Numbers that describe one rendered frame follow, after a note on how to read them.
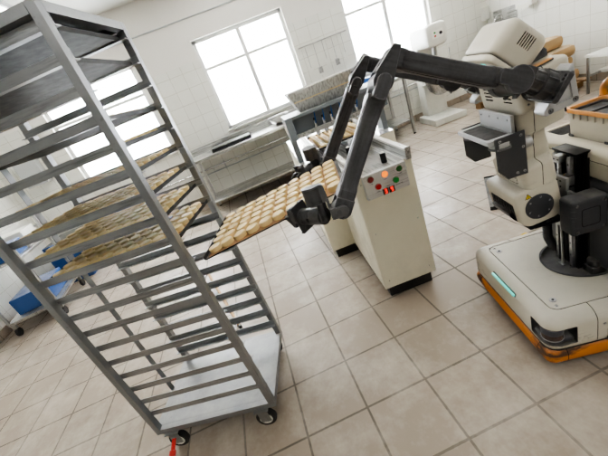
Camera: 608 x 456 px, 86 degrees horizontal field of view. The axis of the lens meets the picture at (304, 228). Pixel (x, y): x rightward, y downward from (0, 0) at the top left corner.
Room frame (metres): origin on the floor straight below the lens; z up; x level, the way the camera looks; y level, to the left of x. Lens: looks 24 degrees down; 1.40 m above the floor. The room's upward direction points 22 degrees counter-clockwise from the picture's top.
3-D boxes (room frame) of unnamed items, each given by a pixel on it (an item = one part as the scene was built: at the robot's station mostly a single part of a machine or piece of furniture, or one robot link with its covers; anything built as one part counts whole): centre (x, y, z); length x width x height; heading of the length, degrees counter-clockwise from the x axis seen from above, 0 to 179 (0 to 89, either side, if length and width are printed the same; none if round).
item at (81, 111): (1.60, 0.68, 1.59); 0.64 x 0.03 x 0.03; 81
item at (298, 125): (2.49, -0.51, 1.01); 0.72 x 0.33 x 0.34; 89
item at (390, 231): (1.98, -0.50, 0.45); 0.70 x 0.34 x 0.90; 179
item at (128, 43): (1.58, 0.38, 0.97); 0.03 x 0.03 x 1.70; 81
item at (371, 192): (1.62, -0.50, 0.77); 0.24 x 0.04 x 0.14; 89
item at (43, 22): (1.13, 0.45, 0.97); 0.03 x 0.03 x 1.70; 81
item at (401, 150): (2.60, -0.66, 0.87); 2.01 x 0.03 x 0.07; 179
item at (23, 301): (3.77, 3.19, 0.29); 0.56 x 0.38 x 0.20; 13
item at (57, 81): (1.40, 0.72, 1.68); 0.60 x 0.40 x 0.02; 81
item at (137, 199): (1.21, 0.74, 1.23); 0.64 x 0.03 x 0.03; 81
